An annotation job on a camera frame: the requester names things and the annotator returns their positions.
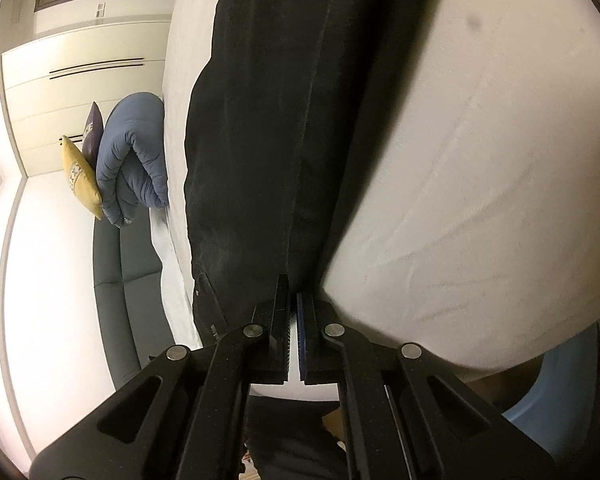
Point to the blue folded duvet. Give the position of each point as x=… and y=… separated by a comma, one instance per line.
x=132, y=155

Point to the purple cushion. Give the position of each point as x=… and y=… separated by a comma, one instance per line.
x=93, y=131

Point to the grey padded headboard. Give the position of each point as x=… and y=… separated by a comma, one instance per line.
x=125, y=295

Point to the wall switch plate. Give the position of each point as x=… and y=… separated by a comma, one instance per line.
x=100, y=10

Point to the yellow cushion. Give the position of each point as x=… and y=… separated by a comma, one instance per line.
x=82, y=177

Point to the black pants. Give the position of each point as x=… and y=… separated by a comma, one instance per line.
x=280, y=125

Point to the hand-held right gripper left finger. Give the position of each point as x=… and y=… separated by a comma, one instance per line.
x=282, y=310

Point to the light blue basin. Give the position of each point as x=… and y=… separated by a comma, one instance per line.
x=560, y=400

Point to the white wardrobe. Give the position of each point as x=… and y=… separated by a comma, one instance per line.
x=75, y=95

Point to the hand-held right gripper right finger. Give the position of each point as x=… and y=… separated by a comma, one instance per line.
x=305, y=325

